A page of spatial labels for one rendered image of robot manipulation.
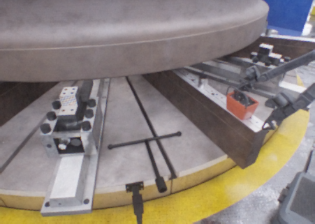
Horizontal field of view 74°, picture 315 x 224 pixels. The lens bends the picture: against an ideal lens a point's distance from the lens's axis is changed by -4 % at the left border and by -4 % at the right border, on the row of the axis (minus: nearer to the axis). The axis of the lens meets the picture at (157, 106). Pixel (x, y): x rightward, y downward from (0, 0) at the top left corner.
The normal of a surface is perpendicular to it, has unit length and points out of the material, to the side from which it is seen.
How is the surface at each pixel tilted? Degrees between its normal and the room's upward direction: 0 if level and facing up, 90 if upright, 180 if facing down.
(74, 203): 90
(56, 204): 90
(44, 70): 90
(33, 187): 0
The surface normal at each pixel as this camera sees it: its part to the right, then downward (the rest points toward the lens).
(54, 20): 0.07, 0.57
